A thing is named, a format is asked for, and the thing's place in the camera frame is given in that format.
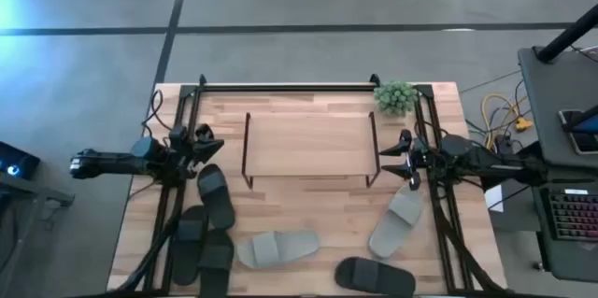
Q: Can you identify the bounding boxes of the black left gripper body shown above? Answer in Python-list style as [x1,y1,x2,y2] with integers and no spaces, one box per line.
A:
[163,124,200,185]

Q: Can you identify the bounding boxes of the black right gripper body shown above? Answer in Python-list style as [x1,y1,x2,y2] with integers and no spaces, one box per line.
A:
[408,135,443,192]

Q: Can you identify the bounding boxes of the black slide sandal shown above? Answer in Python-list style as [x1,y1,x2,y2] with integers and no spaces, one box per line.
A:
[198,228,235,298]
[196,163,236,232]
[171,204,209,287]
[334,256,418,298]

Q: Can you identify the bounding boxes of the grey slide sandal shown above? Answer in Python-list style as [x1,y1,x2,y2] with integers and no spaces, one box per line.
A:
[367,185,425,261]
[235,229,321,271]

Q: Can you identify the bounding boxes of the potted green succulent plant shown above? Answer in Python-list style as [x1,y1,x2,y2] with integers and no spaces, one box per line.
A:
[373,79,419,118]

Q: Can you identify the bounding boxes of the white paper sheet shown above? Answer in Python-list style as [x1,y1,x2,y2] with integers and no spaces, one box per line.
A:
[484,184,505,213]

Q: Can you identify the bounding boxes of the black power strip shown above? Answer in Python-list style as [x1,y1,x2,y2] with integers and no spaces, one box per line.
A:
[493,133,516,157]

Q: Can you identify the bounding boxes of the black desk beam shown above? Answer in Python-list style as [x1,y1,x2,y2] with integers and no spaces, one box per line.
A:
[511,140,546,163]

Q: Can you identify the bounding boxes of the grey metal stand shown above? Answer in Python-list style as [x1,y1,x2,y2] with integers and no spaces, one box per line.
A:
[0,174,77,285]

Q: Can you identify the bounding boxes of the dark grey side desk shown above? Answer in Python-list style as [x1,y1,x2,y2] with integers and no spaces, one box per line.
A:
[517,45,598,170]

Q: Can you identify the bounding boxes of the black box with blue light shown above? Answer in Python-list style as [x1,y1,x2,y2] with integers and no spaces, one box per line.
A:
[0,141,42,181]

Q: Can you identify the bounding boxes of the backlit computer keyboard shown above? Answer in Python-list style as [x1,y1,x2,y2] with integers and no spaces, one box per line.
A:
[545,187,598,244]

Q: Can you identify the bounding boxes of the smartphone with dark screen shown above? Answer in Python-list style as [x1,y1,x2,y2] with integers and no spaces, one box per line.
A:
[558,108,598,156]

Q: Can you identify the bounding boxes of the blue screen tablet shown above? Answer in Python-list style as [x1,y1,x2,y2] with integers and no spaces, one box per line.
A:
[565,104,598,135]

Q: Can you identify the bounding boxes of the grey keyboard desk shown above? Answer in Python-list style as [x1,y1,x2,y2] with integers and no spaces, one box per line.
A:
[531,179,598,285]

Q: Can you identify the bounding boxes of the black round pole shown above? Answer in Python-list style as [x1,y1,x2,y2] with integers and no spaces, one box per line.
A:
[534,3,598,64]

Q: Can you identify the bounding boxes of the wooden shelf with black frame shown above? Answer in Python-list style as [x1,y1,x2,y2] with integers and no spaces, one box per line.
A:
[240,110,382,191]

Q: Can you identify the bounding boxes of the black aluminium table frame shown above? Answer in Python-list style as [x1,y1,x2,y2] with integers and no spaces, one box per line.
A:
[111,73,513,297]

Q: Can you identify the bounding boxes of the yellow cable with plug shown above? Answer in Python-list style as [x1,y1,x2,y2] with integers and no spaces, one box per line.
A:
[480,92,534,149]

